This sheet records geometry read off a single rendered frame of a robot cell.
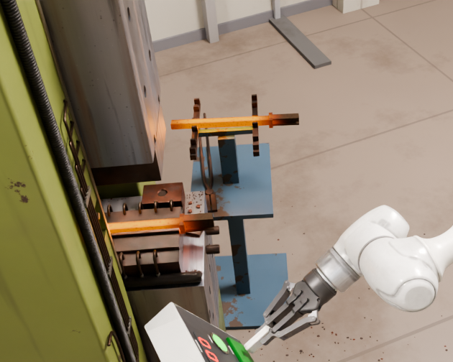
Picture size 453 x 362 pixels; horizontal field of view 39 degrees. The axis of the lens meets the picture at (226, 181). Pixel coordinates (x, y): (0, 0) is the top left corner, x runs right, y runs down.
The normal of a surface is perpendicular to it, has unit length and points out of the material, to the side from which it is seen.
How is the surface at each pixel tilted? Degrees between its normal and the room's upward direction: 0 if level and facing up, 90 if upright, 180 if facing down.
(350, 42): 0
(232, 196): 0
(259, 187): 0
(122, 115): 90
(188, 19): 90
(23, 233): 90
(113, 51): 90
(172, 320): 30
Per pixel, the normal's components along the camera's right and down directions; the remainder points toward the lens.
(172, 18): 0.36, 0.60
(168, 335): -0.52, -0.47
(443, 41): -0.09, -0.74
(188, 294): 0.02, 0.66
